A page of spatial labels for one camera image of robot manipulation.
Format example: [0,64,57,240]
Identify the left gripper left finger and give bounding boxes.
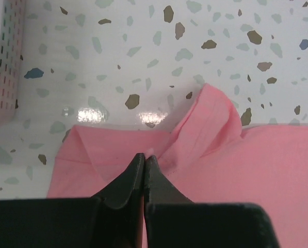
[0,153,145,247]

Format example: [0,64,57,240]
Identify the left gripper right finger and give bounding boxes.
[144,156,280,247]

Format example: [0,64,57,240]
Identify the white plastic basket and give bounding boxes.
[0,0,26,126]

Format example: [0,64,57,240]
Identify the pink t shirt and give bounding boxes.
[47,84,308,247]

